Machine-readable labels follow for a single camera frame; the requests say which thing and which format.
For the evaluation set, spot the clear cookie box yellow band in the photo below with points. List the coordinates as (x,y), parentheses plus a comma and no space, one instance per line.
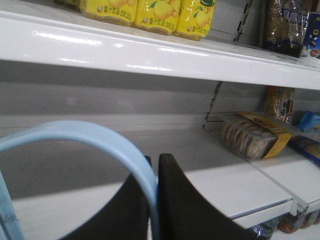
(255,135)

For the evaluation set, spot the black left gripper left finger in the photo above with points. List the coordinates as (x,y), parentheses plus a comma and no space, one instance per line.
(124,217)

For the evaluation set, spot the blue cookie cup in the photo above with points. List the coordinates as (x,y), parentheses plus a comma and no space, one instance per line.
(311,43)

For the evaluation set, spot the white shelf unit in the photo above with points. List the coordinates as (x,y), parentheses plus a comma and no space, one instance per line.
(163,93)

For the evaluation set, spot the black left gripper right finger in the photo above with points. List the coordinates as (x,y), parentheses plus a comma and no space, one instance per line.
(184,214)

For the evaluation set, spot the brown cracker package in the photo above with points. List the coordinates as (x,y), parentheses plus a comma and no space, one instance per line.
(285,25)

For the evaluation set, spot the light blue plastic basket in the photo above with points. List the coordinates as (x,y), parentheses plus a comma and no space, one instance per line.
(104,139)

